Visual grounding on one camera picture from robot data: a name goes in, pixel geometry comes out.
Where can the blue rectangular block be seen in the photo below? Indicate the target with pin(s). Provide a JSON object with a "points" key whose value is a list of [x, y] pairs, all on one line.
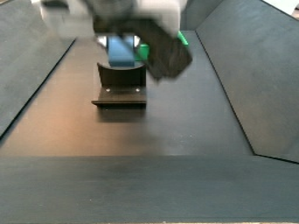
{"points": [[120, 51]]}

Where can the green shape sorter board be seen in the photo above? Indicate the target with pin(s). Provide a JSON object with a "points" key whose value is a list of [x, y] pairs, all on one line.
{"points": [[144, 47]]}

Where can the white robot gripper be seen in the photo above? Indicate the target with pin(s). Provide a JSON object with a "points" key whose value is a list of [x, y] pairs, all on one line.
{"points": [[71, 17]]}

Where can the black fixture stand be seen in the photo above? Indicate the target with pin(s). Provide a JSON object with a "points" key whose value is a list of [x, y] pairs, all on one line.
{"points": [[122, 85]]}

